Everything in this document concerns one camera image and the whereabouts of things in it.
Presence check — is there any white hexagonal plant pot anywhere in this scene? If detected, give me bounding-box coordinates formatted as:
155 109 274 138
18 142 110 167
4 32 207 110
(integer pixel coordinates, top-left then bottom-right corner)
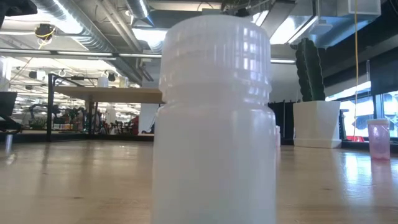
292 100 342 149

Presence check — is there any green cactus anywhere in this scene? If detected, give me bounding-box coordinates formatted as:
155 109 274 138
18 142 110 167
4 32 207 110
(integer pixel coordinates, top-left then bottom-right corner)
294 37 326 103

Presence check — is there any black round ceiling fixture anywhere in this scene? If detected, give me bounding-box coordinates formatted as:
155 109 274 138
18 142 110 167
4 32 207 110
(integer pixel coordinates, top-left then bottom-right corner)
34 23 57 41

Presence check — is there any black metal bar frame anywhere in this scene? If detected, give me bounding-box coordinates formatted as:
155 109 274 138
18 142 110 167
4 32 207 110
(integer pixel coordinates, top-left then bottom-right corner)
269 100 295 146

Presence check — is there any wooden shelf black metal frame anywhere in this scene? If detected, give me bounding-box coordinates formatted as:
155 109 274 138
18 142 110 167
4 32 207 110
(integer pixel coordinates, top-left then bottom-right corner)
45 73 165 142

